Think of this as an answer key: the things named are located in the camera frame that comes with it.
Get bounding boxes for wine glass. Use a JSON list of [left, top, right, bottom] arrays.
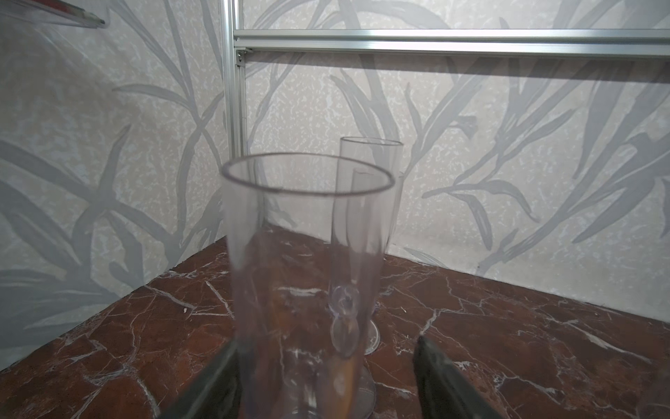
[[333, 136, 403, 355], [221, 152, 395, 418]]

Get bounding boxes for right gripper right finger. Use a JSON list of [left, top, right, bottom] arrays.
[[413, 335, 502, 419]]

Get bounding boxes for clear plastic wall shelf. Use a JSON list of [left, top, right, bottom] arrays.
[[1, 0, 110, 29]]

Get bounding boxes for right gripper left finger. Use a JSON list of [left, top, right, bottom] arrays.
[[159, 340, 242, 418]]

